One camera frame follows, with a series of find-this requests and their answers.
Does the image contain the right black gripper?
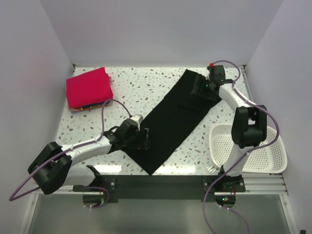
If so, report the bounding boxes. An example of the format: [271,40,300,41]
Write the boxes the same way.
[191,75,216,100]

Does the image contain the black t shirt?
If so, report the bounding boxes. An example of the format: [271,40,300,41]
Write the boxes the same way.
[122,70,221,175]

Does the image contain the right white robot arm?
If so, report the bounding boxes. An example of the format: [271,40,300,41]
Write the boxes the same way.
[191,63,267,192]

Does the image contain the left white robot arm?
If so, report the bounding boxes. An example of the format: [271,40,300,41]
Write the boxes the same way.
[28,116,150,195]

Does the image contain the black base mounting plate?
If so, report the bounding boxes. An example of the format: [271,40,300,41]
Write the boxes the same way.
[72,174,247,204]

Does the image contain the folded orange t shirt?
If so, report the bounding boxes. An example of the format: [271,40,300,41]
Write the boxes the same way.
[66,102,104,113]

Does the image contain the folded pink t shirt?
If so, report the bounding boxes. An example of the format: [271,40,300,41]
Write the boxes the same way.
[65,67,113,109]

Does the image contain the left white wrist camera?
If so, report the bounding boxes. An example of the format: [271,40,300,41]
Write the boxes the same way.
[130,115,143,128]

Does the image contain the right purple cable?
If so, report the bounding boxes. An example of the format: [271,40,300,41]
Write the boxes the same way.
[202,59,280,234]

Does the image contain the purple cable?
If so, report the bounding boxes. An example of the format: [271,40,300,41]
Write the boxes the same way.
[202,59,280,234]
[9,98,135,202]

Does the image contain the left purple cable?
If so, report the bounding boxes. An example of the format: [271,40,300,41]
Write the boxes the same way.
[9,98,135,202]

